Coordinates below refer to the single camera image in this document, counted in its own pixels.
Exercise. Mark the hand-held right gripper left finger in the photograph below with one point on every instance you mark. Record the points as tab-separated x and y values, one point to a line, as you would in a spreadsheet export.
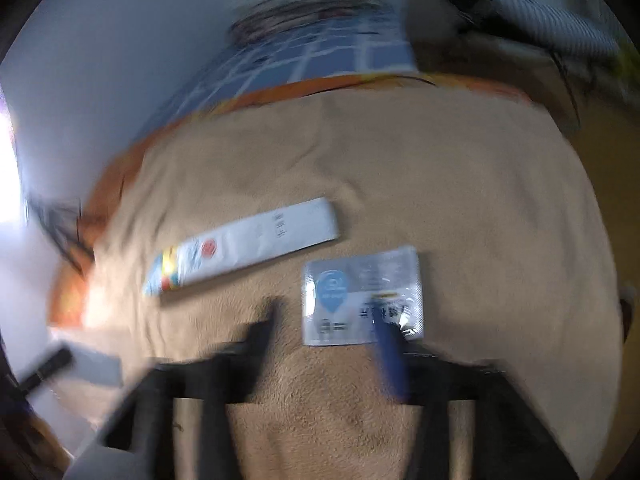
260	345

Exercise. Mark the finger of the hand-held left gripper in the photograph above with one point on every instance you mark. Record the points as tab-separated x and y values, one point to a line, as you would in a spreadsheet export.
47	365

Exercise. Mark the folded floral quilt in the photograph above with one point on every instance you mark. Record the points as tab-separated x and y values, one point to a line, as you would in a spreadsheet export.
300	10

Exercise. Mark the tan towel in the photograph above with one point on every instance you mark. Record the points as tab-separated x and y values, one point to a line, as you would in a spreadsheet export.
400	185

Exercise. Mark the blue checked blanket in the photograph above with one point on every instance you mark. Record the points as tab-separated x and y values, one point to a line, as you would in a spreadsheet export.
325	60

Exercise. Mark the black tripod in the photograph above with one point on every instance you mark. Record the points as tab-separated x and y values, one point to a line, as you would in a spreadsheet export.
60	225

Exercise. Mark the long white toothpaste box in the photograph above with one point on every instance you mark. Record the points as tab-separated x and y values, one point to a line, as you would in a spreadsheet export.
250	240

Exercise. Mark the silver square packet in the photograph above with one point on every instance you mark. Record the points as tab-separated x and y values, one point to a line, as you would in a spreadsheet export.
350	290

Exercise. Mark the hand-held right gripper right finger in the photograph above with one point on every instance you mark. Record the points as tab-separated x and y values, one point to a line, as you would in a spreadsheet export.
392	360

